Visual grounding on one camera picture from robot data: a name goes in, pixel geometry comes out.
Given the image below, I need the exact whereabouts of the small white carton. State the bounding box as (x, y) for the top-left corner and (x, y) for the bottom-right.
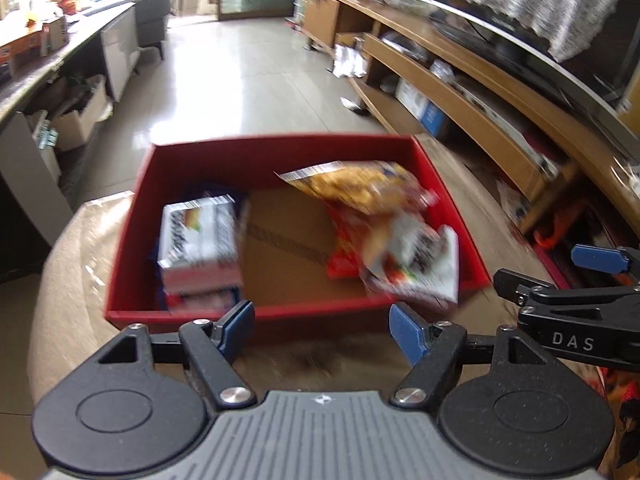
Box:
(39, 14), (69, 56)

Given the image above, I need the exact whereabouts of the silver green snack packet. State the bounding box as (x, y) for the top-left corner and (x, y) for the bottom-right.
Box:
(165, 287), (242, 312)

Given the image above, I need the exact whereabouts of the blue metal hinge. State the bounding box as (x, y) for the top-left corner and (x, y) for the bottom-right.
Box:
(34, 119), (59, 149)

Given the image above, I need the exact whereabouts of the grey sofa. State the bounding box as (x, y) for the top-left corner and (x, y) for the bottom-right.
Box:
(134, 0), (174, 61)

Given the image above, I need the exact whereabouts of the orange cardboard box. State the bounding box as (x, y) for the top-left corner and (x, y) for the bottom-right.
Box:
(0, 29), (42, 69)

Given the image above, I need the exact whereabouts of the white paper bag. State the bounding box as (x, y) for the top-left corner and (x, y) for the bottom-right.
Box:
(332, 34), (369, 79)

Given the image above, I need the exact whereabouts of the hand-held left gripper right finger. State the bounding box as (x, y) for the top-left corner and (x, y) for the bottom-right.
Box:
(389, 302), (552, 408)

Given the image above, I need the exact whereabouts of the orange yellow snack bag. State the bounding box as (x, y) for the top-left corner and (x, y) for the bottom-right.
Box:
(274, 159), (437, 217)

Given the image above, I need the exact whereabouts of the red gummy packet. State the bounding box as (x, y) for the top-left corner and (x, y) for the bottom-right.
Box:
(324, 199), (402, 282)

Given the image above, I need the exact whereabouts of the open cardboard box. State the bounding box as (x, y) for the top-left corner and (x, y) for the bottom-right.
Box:
(49, 74), (114, 152)

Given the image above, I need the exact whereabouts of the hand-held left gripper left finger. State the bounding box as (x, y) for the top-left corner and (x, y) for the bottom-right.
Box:
(96, 300), (258, 410)

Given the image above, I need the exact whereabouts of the black television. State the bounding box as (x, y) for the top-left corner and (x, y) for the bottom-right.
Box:
(424, 0), (640, 162)

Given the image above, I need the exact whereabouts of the wooden tv stand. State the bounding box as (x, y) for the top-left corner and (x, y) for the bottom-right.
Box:
(304, 0), (640, 242)

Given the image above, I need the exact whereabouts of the blue white box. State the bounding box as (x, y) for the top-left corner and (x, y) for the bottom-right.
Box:
(394, 77), (446, 139)

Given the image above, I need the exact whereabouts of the red cardboard box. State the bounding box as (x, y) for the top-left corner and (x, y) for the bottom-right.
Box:
(103, 132), (491, 337)

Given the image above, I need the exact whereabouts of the dark coffee table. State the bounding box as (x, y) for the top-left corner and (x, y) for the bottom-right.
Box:
(0, 1), (142, 283)

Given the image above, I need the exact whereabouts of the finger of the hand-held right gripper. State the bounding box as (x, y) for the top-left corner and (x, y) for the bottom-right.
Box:
(571, 243), (640, 276)
(492, 268), (557, 307)

